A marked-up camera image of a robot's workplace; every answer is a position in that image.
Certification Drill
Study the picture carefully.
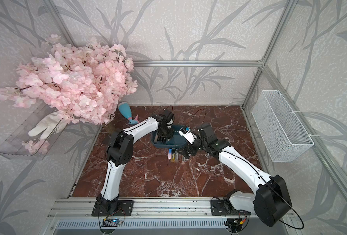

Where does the green circuit board left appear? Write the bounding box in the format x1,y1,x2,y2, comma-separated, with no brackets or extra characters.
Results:
101,218,124,228

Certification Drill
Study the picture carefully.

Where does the pink cherry blossom tree crown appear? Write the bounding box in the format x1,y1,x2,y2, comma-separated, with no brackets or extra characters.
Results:
0,35,138,125

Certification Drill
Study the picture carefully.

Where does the blue pink lipstick tube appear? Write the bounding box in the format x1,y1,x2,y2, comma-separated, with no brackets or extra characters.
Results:
168,149,172,161

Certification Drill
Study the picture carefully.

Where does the white wire mesh basket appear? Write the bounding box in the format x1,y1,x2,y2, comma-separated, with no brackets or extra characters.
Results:
251,90,314,163

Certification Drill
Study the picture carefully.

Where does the silver grey lipstick tube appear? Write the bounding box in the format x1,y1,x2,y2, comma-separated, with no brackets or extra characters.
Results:
175,150,179,162

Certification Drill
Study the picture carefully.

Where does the gold black lipstick tube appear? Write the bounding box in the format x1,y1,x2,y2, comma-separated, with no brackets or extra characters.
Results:
171,149,176,163

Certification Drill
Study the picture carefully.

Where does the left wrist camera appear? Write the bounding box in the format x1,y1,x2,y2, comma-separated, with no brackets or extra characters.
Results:
161,109,174,129

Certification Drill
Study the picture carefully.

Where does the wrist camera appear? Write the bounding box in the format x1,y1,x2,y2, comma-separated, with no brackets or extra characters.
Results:
161,109,174,129
178,123,217,145

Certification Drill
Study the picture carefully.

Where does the clear acrylic wall shelf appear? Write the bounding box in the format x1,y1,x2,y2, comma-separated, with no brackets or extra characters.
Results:
0,101,70,161

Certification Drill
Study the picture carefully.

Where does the teal plastic storage box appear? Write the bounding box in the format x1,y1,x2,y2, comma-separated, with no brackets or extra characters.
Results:
151,124,188,149

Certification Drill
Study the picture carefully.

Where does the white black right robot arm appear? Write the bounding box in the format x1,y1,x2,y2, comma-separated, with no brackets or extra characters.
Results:
179,132,292,227

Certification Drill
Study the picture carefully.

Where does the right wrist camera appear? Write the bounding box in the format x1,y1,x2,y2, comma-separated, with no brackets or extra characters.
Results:
178,123,217,145

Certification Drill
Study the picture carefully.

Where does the white fabric glove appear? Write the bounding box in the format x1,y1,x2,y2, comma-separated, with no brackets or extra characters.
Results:
28,111,67,140

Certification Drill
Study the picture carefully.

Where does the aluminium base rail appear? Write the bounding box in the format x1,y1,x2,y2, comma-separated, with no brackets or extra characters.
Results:
41,196,297,230

